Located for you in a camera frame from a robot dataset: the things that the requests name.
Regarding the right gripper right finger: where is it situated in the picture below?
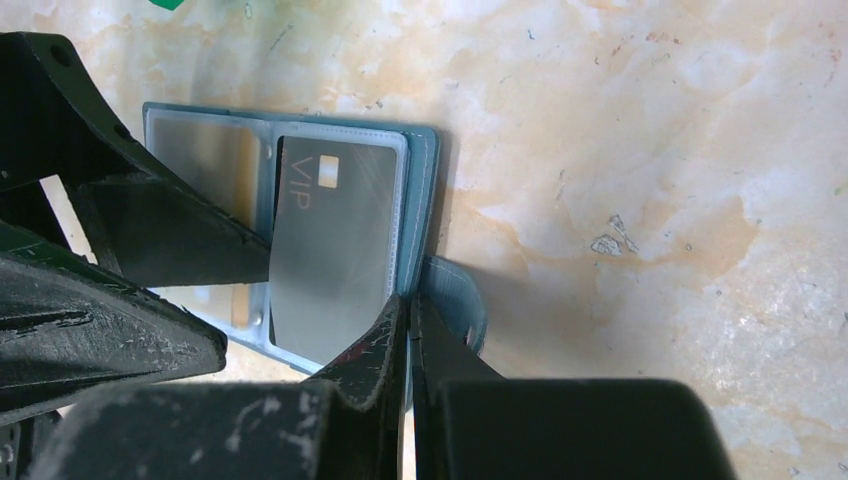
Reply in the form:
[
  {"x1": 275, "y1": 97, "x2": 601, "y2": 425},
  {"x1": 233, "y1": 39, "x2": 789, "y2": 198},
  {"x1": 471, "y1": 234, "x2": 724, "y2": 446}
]
[{"x1": 410, "y1": 296, "x2": 735, "y2": 479}]

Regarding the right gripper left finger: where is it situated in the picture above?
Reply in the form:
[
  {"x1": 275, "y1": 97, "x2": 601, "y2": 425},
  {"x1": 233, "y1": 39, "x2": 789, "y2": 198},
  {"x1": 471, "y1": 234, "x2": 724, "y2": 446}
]
[{"x1": 28, "y1": 296, "x2": 406, "y2": 479}]

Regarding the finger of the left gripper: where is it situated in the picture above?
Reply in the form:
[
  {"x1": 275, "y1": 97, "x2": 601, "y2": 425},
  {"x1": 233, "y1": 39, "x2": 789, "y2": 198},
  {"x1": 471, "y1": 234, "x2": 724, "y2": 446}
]
[
  {"x1": 1, "y1": 32, "x2": 270, "y2": 287},
  {"x1": 1, "y1": 223, "x2": 227, "y2": 424}
]

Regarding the dark grey VIP card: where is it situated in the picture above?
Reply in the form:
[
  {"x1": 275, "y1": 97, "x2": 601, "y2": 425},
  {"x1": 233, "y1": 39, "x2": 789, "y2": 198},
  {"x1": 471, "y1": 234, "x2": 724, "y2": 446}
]
[{"x1": 269, "y1": 135, "x2": 398, "y2": 365}]

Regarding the blue leather card holder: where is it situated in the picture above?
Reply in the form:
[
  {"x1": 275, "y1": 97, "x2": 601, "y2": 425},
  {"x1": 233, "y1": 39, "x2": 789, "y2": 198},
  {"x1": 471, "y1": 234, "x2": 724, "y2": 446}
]
[{"x1": 143, "y1": 102, "x2": 488, "y2": 374}]

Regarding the green plastic bin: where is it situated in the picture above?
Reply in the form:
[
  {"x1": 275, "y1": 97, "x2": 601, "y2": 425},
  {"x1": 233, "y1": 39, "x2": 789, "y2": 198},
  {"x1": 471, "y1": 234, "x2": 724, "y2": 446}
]
[{"x1": 149, "y1": 0, "x2": 184, "y2": 11}]

